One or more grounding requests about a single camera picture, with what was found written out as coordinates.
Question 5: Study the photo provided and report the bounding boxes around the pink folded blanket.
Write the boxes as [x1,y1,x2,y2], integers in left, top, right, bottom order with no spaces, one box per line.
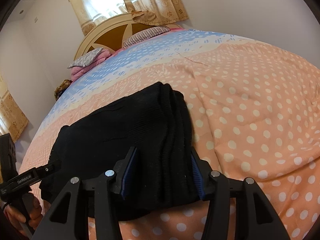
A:
[70,49,118,82]

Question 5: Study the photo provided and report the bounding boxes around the grey patterned pillow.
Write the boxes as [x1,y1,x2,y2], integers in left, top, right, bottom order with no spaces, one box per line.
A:
[68,47,104,68]

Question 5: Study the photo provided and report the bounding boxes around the cream wooden headboard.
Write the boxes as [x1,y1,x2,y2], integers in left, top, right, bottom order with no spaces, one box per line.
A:
[75,13,180,60]

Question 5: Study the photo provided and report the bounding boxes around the beige floral window curtain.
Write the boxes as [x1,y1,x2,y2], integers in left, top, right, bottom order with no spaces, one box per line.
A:
[62,0,190,37]

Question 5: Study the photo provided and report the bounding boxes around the beige floral side curtain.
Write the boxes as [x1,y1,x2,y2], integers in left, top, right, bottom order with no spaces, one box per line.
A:
[0,75,30,137]

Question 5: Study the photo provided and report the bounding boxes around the brown patterned bag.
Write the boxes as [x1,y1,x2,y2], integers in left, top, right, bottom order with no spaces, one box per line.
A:
[54,79,72,99]

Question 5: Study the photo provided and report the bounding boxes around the black pants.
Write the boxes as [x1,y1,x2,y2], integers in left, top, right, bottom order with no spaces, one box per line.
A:
[39,81,208,222]

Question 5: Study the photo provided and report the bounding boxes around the person's left hand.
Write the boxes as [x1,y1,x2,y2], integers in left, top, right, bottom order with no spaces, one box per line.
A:
[4,197,44,234]

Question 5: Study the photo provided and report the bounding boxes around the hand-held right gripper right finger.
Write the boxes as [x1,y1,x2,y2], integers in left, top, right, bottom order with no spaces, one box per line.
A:
[191,147,290,240]

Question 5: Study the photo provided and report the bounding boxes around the striped pillow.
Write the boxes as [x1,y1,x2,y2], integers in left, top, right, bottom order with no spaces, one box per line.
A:
[122,27,172,48]

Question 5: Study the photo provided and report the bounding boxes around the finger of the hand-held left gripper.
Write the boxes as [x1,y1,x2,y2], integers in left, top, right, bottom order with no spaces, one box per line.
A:
[32,159,62,183]

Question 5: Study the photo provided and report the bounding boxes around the polka-dot bedspread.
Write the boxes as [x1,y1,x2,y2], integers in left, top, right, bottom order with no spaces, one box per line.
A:
[19,29,320,240]

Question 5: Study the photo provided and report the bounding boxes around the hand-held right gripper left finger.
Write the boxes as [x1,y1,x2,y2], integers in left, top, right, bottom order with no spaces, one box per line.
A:
[31,147,137,240]

